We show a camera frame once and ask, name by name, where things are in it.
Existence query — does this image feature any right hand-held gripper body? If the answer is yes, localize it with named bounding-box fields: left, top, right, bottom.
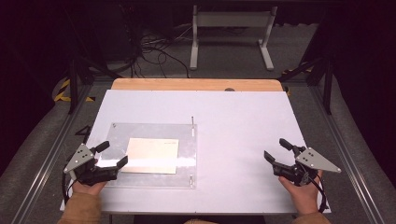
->
left=272, top=146, right=342, bottom=187

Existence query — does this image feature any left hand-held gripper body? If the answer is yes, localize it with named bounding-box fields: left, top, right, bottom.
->
left=64, top=143, right=120, bottom=187

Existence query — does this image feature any beige paper sheet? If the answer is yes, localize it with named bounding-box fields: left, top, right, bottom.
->
left=120, top=137, right=180, bottom=175

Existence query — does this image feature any clear acrylic plate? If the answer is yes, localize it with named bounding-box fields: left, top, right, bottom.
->
left=104, top=121, right=198, bottom=189

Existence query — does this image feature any person's left hand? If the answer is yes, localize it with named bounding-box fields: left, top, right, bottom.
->
left=72, top=178, right=108, bottom=197

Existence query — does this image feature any person's right hand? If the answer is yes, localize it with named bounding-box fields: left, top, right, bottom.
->
left=277, top=169, right=325, bottom=216

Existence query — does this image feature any black metal stand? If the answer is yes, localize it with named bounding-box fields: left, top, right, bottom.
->
left=277, top=56, right=334, bottom=115
left=65, top=54, right=123, bottom=115

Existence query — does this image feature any yellow black floor tape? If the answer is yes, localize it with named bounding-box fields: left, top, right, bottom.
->
left=53, top=78, right=96, bottom=104
left=280, top=61, right=313, bottom=77

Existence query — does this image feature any aluminium floor rail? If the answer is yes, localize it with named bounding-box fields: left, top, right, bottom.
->
left=11, top=83, right=92, bottom=224
left=309, top=83, right=387, bottom=224

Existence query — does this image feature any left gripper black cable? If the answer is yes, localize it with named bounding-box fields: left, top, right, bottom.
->
left=61, top=172, right=77, bottom=205

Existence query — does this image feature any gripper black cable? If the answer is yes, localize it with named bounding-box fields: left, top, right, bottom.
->
left=306, top=172, right=330, bottom=215
left=61, top=172, right=77, bottom=205

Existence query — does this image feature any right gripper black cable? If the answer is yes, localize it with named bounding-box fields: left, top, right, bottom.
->
left=306, top=172, right=330, bottom=215

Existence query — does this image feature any tangle of black floor cables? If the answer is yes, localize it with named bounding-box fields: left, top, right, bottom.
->
left=122, top=26, right=191, bottom=79

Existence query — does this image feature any white metal stand frame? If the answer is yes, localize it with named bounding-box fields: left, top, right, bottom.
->
left=189, top=4, right=278, bottom=72

